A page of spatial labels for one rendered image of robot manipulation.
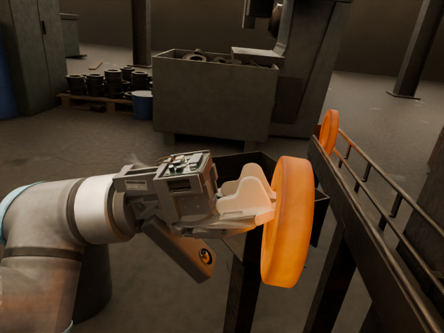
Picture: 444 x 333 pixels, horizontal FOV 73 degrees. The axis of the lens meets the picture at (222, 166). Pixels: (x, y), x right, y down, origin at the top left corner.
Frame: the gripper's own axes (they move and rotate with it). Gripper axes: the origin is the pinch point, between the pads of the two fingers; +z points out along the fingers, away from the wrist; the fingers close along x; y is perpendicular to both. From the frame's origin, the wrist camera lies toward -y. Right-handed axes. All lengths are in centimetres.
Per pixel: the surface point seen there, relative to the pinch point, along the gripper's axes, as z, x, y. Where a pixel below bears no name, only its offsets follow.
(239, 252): -11.0, 17.7, -21.6
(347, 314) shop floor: 18, 60, -94
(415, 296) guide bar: 16.6, 3.7, -19.8
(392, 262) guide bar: 16.2, 11.5, -20.5
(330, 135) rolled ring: 18, 80, -22
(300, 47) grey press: 26, 268, -5
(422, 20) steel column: 275, 622, -28
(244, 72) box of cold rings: -22, 216, -11
